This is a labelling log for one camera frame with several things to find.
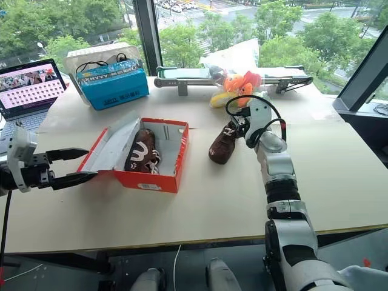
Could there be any open laptop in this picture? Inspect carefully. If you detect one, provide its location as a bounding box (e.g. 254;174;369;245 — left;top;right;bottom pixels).
0;58;68;148

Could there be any grey rounded robot leg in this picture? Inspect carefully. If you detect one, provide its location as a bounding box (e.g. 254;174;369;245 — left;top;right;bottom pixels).
129;267;167;291
206;257;244;291

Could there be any white cloth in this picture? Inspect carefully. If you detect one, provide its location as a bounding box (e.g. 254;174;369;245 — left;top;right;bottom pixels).
335;264;388;291

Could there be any yellow plush toy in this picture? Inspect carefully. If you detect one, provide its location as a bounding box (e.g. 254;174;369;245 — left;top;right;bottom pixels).
209;92;235;109

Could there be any thin white hanging cable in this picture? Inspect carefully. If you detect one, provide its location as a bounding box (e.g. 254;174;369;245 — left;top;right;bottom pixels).
172;243;182;291

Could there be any brown shoe with white laces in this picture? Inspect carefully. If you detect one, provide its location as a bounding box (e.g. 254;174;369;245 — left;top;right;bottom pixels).
208;122;241;166

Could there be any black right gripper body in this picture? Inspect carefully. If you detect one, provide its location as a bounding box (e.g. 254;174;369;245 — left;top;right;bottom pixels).
232;106;252;139

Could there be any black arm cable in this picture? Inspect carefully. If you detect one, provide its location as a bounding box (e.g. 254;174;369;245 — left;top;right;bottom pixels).
0;189;13;275
225;95;287;149

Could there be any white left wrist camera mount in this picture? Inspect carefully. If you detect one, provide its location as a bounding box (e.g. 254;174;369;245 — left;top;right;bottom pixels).
7;125;38;193

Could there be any thin white floor cable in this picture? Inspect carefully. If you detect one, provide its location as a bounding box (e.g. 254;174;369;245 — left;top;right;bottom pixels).
3;263;45;283

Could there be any dark window frame post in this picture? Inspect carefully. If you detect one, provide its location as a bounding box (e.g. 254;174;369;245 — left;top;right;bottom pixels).
132;0;162;77

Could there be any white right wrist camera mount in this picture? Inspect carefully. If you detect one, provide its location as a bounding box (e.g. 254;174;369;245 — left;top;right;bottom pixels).
242;98;273;147

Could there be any black side table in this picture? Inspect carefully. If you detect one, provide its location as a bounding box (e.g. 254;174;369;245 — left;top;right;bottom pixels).
332;99;388;170

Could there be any thin black cable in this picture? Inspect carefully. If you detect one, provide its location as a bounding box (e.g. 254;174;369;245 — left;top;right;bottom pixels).
75;53;129;74

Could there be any grey metal bar fixture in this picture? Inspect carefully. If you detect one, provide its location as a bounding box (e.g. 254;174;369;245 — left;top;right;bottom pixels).
153;64;314;97

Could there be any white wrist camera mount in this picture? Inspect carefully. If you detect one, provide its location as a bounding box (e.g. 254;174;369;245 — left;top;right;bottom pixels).
7;125;38;193
242;98;273;147

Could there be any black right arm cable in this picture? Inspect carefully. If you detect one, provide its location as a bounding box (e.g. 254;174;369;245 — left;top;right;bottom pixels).
225;95;287;149

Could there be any blue cardboard box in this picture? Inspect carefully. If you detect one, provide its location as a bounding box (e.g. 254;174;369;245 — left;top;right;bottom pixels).
75;58;150;111

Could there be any orange cardboard shoebox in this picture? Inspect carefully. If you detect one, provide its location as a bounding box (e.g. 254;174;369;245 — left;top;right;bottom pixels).
76;110;190;194

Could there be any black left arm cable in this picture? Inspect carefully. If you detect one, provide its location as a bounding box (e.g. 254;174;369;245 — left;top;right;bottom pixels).
0;189;13;275

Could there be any orange plush toy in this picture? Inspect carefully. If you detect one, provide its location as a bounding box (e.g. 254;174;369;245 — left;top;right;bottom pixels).
223;70;263;107

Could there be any clear plastic bag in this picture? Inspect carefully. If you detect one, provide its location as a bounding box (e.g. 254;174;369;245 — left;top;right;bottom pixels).
198;38;262;93

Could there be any brown shoe with white print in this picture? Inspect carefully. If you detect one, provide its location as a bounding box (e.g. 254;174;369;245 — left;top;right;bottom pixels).
124;128;162;175

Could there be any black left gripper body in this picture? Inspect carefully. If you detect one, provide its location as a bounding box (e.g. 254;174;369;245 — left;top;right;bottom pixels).
20;152;58;189

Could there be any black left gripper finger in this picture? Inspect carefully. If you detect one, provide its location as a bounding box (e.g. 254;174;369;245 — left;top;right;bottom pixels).
50;171;99;192
45;147;90;165

